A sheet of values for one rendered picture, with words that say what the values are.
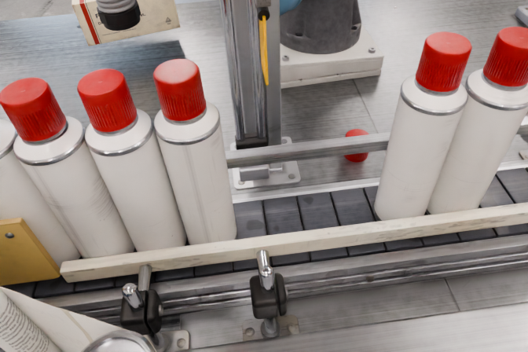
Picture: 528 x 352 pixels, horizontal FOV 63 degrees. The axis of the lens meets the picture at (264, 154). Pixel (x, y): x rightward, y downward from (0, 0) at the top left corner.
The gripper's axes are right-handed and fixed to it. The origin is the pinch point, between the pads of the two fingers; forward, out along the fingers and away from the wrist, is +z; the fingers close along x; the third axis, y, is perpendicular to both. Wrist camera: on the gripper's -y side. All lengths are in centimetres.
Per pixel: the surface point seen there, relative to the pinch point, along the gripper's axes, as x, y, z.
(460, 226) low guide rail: -59, 27, 3
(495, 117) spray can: -58, 28, -9
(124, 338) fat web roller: -68, -1, -13
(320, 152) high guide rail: -50, 16, -2
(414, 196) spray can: -57, 23, 0
